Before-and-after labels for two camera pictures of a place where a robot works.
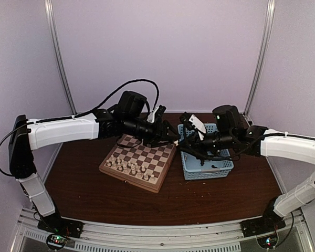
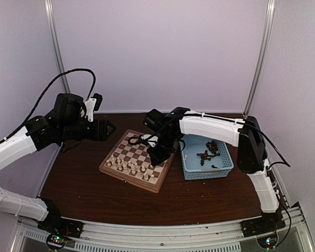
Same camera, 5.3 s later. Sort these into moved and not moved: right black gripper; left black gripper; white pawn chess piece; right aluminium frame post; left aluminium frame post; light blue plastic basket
Moved: right black gripper; left black gripper
Not moved: left aluminium frame post; light blue plastic basket; right aluminium frame post; white pawn chess piece
